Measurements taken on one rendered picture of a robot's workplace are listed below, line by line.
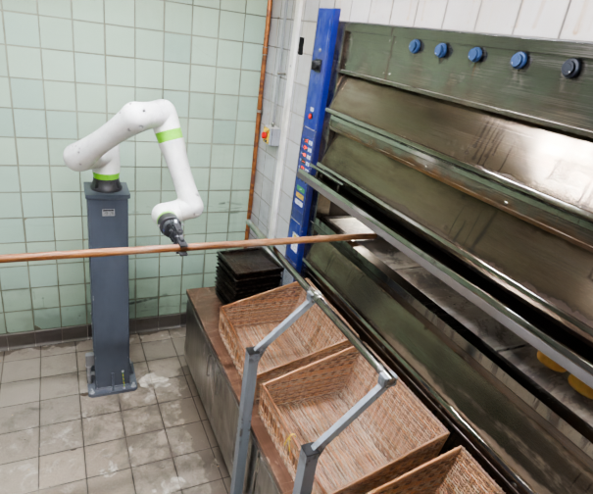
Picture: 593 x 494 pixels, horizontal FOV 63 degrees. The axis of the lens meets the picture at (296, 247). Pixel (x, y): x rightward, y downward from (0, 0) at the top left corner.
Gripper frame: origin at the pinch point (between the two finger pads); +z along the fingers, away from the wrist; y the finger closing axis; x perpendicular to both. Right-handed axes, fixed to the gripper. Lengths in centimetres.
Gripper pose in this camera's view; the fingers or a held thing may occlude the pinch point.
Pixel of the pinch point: (182, 247)
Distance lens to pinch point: 197.7
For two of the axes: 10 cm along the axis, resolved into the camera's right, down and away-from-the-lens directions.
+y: -1.3, 9.0, 4.0
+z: 4.3, 4.2, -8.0
